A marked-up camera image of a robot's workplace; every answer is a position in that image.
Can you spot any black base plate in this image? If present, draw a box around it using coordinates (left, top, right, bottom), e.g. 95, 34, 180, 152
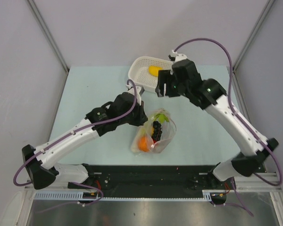
67, 164, 232, 199

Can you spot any yellow fake lemon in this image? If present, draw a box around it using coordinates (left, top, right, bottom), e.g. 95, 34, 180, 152
148, 65, 163, 77

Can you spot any clear zip top bag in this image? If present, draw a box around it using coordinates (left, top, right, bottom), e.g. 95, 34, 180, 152
131, 108, 177, 154

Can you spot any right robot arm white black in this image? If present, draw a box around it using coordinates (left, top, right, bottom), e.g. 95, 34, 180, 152
156, 59, 279, 189

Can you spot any white slotted cable duct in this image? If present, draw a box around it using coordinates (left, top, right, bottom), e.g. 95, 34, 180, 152
34, 191, 100, 201

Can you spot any purple cable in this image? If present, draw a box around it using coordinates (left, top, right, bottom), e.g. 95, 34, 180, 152
13, 79, 144, 187
174, 38, 283, 186

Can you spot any white perforated plastic basket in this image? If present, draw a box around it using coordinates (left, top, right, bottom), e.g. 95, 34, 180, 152
128, 56, 172, 93

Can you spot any fake black grape bunch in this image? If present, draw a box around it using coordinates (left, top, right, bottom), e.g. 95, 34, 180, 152
151, 121, 162, 143

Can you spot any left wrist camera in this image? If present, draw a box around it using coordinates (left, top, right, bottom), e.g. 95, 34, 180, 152
126, 79, 145, 98

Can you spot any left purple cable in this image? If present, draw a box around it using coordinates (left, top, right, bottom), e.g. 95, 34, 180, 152
13, 79, 144, 187

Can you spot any orange fake orange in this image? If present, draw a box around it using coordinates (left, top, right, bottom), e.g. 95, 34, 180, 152
137, 136, 153, 152

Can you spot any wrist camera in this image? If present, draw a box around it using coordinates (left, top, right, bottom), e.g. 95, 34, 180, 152
126, 79, 145, 98
168, 50, 187, 63

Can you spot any fake green lettuce leaf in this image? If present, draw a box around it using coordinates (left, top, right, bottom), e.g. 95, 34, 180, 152
150, 113, 169, 124

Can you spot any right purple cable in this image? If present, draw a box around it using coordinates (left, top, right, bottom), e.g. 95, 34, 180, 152
174, 38, 283, 186

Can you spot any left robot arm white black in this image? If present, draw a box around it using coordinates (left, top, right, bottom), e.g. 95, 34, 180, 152
22, 90, 148, 190

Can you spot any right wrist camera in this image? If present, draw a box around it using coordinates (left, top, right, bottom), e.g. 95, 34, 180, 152
168, 50, 187, 63

